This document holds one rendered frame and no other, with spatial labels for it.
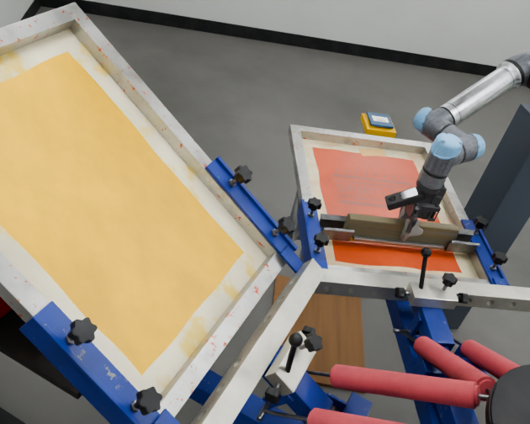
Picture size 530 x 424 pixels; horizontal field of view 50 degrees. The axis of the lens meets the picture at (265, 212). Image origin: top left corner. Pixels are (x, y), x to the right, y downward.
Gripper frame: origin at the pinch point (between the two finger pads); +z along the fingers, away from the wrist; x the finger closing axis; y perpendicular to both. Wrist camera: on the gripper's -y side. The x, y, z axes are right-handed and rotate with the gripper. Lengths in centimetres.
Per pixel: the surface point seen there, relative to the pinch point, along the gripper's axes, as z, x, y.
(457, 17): 51, 367, 165
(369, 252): 5.8, -4.4, -8.8
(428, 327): -2.8, -39.4, -2.8
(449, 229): -4.6, -1.3, 14.5
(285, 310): -15, -48, -44
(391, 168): 5.8, 43.4, 9.7
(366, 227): -1.9, -1.6, -11.8
